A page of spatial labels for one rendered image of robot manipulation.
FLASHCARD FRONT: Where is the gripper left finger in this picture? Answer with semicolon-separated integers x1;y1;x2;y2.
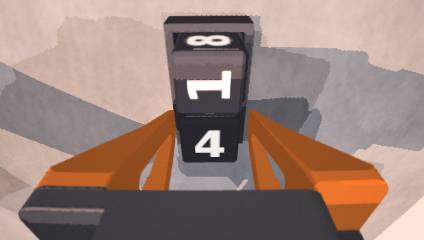
36;110;176;190

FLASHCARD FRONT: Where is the dark grey calendar cube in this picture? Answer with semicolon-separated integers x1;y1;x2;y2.
178;113;240;163
171;32;246;114

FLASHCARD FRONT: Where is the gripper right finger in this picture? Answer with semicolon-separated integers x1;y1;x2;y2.
247;109;389;231

